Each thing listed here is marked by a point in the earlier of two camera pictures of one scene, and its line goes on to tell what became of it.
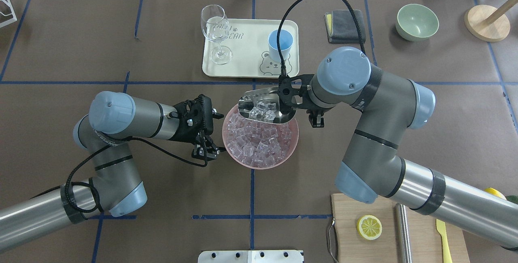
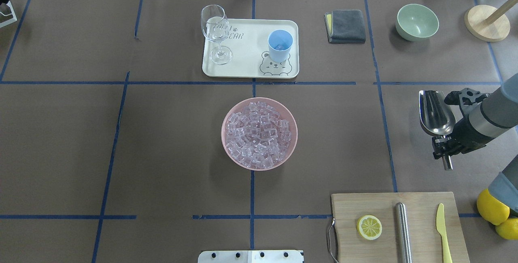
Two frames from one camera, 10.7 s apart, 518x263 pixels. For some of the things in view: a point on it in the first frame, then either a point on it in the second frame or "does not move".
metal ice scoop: [264, 104] -> [436, 116]
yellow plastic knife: [440, 227] does not move
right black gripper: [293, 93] -> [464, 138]
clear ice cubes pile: [256, 143] does not move
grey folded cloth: [341, 27] does not move
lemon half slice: [369, 227] does not move
